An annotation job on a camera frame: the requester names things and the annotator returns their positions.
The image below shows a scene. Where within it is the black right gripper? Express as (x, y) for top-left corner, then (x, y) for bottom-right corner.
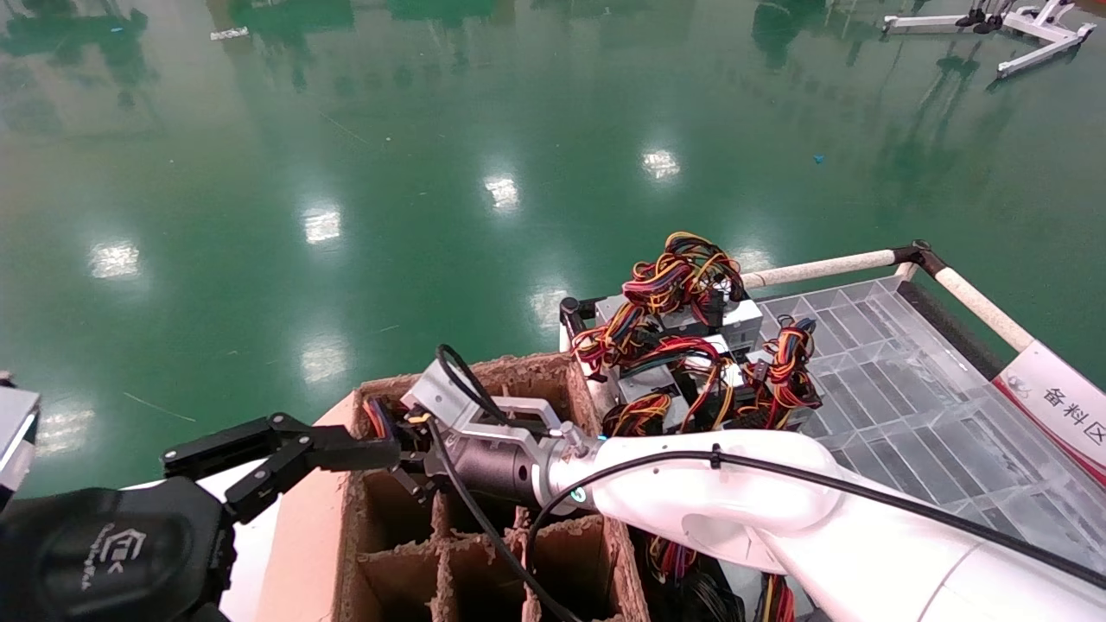
(389, 413), (546, 508)

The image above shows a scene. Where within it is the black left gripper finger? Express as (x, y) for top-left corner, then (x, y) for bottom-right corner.
(225, 444), (401, 524)

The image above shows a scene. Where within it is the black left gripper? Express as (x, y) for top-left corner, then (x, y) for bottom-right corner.
(0, 413), (401, 622)

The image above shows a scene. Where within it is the silver power supply with wires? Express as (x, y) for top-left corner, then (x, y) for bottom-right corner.
(743, 315), (823, 431)
(759, 572), (794, 622)
(363, 396), (433, 443)
(603, 365), (685, 437)
(570, 302), (727, 385)
(648, 536), (705, 581)
(596, 232), (763, 351)

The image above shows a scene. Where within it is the brown cardboard divider box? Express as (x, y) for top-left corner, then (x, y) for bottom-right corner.
(259, 352), (649, 622)

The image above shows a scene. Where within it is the black tube corner joint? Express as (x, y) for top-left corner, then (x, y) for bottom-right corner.
(894, 240), (947, 277)
(559, 296), (606, 342)

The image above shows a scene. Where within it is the clear plastic grid tray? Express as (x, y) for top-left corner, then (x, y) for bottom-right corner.
(752, 275), (1106, 575)

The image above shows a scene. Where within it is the black foam strip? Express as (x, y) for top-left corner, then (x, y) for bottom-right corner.
(897, 281), (1007, 381)

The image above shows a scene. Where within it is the red and white sign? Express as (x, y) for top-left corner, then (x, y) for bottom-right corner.
(992, 341), (1106, 486)

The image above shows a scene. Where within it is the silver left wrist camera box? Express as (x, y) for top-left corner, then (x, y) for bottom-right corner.
(0, 387), (41, 511)

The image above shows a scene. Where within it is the black wire bundle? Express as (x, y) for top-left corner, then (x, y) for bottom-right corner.
(652, 553), (761, 622)

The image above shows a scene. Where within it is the white cart frame tube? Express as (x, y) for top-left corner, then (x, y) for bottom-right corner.
(741, 249), (897, 290)
(933, 266), (1035, 352)

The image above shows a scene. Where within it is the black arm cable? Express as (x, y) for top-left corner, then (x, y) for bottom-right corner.
(527, 445), (1106, 593)

